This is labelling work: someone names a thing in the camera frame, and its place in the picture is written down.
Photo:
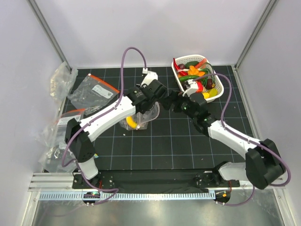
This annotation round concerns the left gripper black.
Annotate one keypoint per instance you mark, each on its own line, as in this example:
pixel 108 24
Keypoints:
pixel 143 86

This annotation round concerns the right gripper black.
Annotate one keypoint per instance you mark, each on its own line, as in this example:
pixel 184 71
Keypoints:
pixel 175 98

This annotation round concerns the clear pink-dotted zip bag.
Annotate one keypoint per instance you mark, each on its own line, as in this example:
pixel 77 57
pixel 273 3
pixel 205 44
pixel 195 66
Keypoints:
pixel 142 119

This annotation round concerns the yellow toy banana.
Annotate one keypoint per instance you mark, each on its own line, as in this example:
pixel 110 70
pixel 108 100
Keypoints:
pixel 131 123

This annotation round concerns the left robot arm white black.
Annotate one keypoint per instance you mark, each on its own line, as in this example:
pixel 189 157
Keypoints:
pixel 80 135

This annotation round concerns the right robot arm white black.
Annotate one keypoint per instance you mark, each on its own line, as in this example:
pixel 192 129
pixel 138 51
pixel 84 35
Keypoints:
pixel 263 164

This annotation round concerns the orange-zip bag upper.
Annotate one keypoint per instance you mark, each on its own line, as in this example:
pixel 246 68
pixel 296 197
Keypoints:
pixel 92 94

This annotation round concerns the orange-zip bag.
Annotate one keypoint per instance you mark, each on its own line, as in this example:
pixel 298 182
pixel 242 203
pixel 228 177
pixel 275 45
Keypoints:
pixel 54 133
pixel 92 94

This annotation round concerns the orange-zip bag lower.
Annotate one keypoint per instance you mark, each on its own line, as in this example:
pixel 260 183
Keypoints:
pixel 54 133

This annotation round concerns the blue-zip clear bag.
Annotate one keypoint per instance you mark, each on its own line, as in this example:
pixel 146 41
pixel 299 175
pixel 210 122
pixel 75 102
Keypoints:
pixel 51 161

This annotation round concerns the red toy strawberry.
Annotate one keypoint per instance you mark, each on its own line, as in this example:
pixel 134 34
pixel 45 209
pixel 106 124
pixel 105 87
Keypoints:
pixel 200 87

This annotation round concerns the white perforated plastic basket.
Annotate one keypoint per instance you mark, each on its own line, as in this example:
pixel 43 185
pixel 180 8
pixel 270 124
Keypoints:
pixel 187 68

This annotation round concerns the red toy chili pepper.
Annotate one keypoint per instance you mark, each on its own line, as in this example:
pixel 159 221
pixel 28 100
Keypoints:
pixel 177 68

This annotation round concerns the orange toy bell pepper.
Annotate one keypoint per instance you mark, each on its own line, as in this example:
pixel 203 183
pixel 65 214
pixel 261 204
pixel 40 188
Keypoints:
pixel 195 71

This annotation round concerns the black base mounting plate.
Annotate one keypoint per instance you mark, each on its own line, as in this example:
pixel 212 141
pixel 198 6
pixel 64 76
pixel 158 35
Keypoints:
pixel 161 181

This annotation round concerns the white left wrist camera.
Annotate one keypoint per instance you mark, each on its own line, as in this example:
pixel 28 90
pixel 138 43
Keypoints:
pixel 148 77

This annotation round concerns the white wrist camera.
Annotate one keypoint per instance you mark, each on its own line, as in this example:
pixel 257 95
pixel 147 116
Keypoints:
pixel 191 87
pixel 148 77

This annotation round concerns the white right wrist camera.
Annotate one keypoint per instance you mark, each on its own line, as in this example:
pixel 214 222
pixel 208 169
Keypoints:
pixel 191 87

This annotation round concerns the crumpled clear bag at wall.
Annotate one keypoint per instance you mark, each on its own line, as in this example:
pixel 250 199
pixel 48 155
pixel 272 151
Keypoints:
pixel 62 82

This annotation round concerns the perforated aluminium rail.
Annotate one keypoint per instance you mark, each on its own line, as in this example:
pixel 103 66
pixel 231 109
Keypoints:
pixel 94 196

